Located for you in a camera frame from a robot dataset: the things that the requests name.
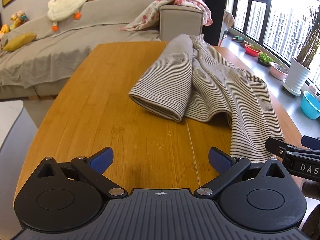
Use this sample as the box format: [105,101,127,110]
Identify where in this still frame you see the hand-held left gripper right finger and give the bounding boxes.
[194,147,288,201]

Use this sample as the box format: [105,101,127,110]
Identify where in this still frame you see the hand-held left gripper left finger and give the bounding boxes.
[37,147,128,199]

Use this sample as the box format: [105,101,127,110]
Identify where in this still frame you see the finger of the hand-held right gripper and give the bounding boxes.
[301,135,320,147]
[265,136,304,158]

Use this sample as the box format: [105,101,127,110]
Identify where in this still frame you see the striped knit garment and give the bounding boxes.
[128,33,286,163]

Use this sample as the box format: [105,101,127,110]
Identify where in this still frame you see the blue plastic basin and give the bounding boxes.
[300,90,320,120]

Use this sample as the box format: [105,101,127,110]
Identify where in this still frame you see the white plant pot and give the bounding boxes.
[282,56,312,97]

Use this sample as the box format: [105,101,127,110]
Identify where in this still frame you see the pink plastic basin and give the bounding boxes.
[269,62,289,81]

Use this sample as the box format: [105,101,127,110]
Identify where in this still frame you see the tray of green sprouts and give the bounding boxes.
[257,52,274,68]

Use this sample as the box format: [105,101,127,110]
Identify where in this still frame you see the white side table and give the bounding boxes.
[0,100,38,153]

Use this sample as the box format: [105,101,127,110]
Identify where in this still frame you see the red plastic basin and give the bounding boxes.
[244,44,263,57]

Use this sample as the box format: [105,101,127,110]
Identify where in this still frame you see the tall green potted plant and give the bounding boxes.
[292,4,320,68]

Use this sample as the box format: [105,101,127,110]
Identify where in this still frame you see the grey fabric sofa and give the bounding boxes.
[0,0,203,101]

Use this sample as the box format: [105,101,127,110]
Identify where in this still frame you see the black framed window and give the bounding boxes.
[228,0,320,92]

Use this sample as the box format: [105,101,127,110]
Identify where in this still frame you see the white hanging cloth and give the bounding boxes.
[223,11,236,28]

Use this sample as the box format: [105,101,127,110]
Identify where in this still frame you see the small yellow cushion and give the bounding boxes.
[2,33,38,52]

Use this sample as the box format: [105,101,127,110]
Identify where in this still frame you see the pink floral blanket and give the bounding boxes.
[118,0,213,32]

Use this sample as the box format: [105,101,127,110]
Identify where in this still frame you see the dark curtain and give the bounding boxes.
[200,0,229,47]

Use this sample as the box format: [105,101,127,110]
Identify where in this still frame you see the white duck plush toy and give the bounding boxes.
[47,0,89,32]

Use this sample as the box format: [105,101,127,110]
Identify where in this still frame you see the colourful doll toys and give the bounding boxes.
[9,10,28,31]

